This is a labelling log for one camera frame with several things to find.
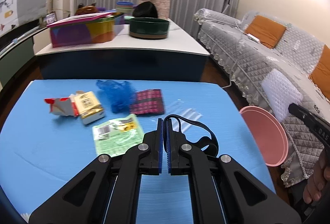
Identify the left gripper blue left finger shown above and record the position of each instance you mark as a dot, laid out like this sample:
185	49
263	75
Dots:
160	144

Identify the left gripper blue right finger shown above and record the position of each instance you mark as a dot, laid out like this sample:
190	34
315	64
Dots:
168	143

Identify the clear plastic wrapper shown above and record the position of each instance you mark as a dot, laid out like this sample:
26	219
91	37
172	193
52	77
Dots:
178	107

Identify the black strap band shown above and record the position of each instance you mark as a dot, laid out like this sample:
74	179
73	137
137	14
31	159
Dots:
201	136

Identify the gold tissue pack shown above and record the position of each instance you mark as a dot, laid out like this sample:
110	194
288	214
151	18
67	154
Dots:
89	107

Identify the pink trash bin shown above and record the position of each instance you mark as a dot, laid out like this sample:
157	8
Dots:
268	133

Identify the person right hand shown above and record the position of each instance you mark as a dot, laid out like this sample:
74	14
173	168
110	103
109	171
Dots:
318	180

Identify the pink black patterned wrapper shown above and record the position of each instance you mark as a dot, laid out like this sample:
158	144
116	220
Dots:
148	102

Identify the green snack wrapper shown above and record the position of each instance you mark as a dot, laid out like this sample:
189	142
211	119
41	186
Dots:
114	137

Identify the orange cushion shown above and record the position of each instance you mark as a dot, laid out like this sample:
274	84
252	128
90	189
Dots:
266	30
321	73

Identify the blue plastic bag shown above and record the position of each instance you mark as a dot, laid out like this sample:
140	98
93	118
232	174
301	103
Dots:
120	94

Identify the white dark coffee table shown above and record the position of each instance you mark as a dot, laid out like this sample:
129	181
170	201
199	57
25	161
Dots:
179	57

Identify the torn red white carton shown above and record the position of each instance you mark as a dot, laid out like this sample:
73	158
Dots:
63	106

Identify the grey quilted sofa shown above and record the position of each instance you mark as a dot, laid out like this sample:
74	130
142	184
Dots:
248	63

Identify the dark green round box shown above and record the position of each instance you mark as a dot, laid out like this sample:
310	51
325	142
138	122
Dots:
149	28

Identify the white power adapter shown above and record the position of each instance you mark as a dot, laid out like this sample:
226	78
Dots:
255	39

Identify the black round hat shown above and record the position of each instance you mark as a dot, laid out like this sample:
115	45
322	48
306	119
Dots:
145	10

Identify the colourful gift box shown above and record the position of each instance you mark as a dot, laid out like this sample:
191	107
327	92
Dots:
86	29

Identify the pink lace basket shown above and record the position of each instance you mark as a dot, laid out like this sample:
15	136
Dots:
162	6

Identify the stacked coloured bowls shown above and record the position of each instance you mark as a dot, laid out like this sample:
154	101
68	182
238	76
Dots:
125	7

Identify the brown plush toy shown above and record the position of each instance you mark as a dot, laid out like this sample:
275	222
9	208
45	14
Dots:
86	9

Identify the dark tv cabinet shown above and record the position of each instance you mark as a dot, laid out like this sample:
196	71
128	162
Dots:
15	55

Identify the small photo frame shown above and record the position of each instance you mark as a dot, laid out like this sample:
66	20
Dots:
50	18

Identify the grey white wall poster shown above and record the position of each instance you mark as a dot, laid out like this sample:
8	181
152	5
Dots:
15	13

